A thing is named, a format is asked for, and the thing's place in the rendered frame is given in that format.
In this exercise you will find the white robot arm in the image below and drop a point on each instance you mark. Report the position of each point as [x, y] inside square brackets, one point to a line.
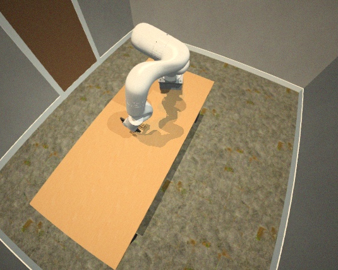
[171, 57]

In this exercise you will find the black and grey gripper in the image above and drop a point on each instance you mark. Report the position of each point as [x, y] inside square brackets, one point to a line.
[124, 123]

